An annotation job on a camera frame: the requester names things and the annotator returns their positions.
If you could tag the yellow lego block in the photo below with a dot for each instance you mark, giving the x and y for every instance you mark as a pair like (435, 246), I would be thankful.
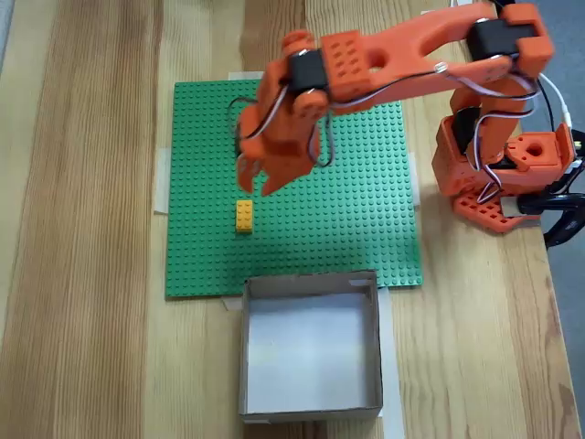
(244, 217)

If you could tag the green lego baseplate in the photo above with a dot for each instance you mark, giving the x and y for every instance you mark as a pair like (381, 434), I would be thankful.
(320, 238)

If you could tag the open cardboard box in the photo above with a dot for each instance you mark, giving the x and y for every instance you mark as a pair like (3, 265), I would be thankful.
(311, 347)

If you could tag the masking tape strip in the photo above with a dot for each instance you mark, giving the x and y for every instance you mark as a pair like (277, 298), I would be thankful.
(415, 183)
(392, 366)
(232, 303)
(427, 13)
(161, 183)
(244, 76)

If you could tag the black table clamp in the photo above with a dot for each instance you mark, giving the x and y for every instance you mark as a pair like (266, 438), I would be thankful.
(532, 206)

